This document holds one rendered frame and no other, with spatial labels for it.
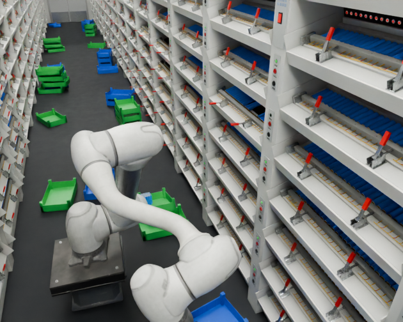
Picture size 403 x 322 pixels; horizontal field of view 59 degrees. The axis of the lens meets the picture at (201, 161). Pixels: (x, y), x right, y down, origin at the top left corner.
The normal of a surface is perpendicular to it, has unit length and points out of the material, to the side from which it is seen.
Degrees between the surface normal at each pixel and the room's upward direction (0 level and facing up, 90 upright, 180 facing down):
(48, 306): 0
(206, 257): 26
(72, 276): 2
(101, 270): 2
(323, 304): 18
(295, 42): 90
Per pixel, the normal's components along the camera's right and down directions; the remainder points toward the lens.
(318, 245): -0.29, -0.77
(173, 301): 0.40, 0.16
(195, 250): -0.29, -0.61
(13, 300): 0.00, -0.87
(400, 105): -0.90, 0.42
